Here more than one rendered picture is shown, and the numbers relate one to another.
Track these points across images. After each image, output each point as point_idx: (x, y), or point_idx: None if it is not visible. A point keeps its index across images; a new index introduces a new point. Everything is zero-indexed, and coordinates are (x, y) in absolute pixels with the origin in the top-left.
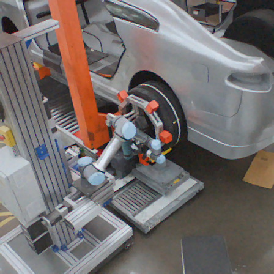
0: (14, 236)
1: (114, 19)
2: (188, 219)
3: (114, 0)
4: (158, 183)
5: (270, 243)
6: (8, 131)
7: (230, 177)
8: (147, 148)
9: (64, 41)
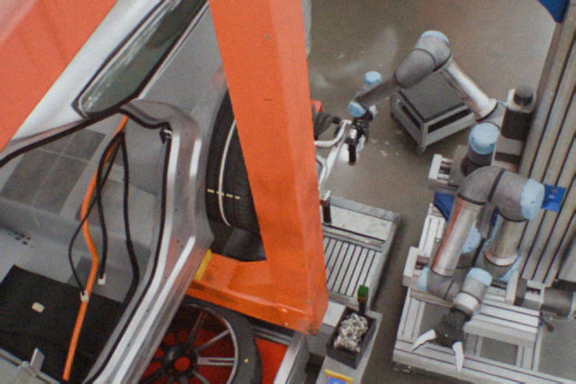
0: (570, 381)
1: (145, 98)
2: (340, 179)
3: (99, 75)
4: None
5: (335, 84)
6: None
7: None
8: (368, 109)
9: (309, 141)
